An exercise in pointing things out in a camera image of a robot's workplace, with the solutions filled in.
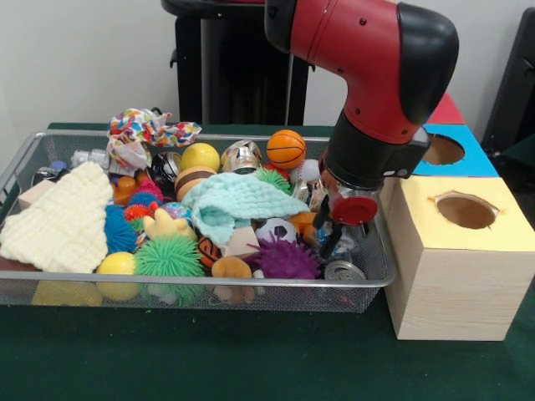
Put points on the silver drink can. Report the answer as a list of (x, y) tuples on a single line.
[(344, 271)]

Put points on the green koosh ball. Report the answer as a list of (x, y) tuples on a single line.
[(169, 257)]

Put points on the purple spiky ball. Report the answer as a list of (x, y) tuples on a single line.
[(284, 261)]

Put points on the black stand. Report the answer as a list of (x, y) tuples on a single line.
[(514, 83)]

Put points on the white toy baseball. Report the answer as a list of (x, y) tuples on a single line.
[(307, 171)]

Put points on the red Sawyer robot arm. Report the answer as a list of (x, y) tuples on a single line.
[(376, 62)]

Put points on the silver mesh bin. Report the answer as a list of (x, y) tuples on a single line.
[(313, 298)]

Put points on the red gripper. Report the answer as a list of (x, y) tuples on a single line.
[(355, 211)]

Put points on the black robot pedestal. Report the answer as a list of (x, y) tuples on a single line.
[(234, 62)]

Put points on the cream knitted cloth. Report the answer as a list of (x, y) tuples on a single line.
[(62, 225)]

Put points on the mint green knitted cloth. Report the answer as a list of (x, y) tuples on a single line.
[(246, 196)]

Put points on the brown striped toy burger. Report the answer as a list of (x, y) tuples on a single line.
[(194, 181)]

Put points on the orange toy basketball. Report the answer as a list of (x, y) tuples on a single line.
[(286, 149)]

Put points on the wooden three-hole box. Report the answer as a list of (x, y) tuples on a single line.
[(451, 292)]

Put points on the small clear plastic bottle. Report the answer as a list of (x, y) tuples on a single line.
[(349, 244)]

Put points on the yellow plush duck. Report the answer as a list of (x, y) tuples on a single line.
[(167, 227)]

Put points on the dark green side-table cloth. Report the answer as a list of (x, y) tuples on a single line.
[(522, 152)]

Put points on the dark green table cloth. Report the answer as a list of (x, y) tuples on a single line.
[(251, 359)]

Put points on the brown teddy bear plush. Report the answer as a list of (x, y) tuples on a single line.
[(232, 267)]

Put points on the toy soccer ball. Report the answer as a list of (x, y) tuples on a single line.
[(278, 229)]

